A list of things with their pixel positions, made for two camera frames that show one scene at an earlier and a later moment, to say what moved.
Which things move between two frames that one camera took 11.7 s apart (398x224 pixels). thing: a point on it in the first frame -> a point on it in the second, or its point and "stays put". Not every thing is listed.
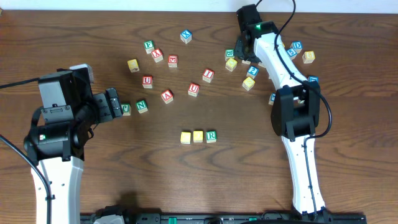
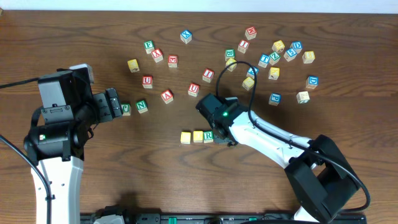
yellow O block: x=198 y=136 stays put
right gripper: x=241 y=50 -> x=222 y=137
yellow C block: x=185 y=137 stays put
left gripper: x=104 y=106 stays put
